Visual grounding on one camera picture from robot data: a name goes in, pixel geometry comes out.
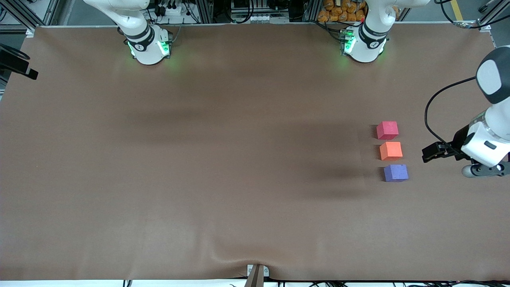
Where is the orange foam block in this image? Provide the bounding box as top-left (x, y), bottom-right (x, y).
top-left (379, 142), bottom-right (403, 161)

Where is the purple foam block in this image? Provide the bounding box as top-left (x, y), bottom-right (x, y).
top-left (384, 164), bottom-right (409, 183)

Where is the red foam block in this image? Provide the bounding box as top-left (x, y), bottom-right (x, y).
top-left (377, 121), bottom-right (399, 140)

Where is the white power strip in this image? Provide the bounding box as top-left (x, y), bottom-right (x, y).
top-left (159, 3), bottom-right (188, 17)

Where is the pile of orange bags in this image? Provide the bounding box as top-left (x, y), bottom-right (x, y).
top-left (318, 0), bottom-right (367, 23)

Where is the brown table mat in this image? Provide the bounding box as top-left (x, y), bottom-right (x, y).
top-left (0, 22), bottom-right (510, 281)

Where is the brown bar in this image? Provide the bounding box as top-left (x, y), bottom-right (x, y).
top-left (244, 265), bottom-right (264, 287)

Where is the white connector strip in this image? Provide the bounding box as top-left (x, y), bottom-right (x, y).
top-left (231, 14), bottom-right (279, 24)

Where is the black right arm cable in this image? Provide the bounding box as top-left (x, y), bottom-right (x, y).
top-left (0, 43), bottom-right (31, 60)

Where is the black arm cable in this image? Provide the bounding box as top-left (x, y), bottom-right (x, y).
top-left (0, 43), bottom-right (31, 60)
top-left (424, 0), bottom-right (510, 150)

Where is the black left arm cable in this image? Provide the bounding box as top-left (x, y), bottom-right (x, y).
top-left (424, 0), bottom-right (510, 150)

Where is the aluminium frame post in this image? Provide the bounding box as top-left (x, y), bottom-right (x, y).
top-left (195, 0), bottom-right (214, 24)
top-left (305, 0), bottom-right (322, 22)
top-left (6, 0), bottom-right (37, 33)
top-left (478, 0), bottom-right (510, 30)

